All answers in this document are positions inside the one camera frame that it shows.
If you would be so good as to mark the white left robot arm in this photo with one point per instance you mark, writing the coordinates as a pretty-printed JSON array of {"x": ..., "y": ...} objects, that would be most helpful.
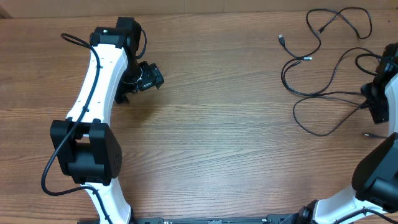
[{"x": 85, "y": 146}]

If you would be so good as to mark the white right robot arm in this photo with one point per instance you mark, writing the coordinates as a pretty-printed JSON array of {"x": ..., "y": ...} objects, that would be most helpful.
[{"x": 373, "y": 189}]

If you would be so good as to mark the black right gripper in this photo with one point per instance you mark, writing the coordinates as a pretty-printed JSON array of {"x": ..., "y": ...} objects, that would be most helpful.
[{"x": 378, "y": 109}]

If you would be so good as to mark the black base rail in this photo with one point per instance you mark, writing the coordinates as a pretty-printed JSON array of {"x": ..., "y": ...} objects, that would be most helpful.
[{"x": 217, "y": 220}]

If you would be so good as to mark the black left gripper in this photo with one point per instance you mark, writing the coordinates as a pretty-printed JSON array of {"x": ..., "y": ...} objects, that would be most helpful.
[{"x": 154, "y": 78}]

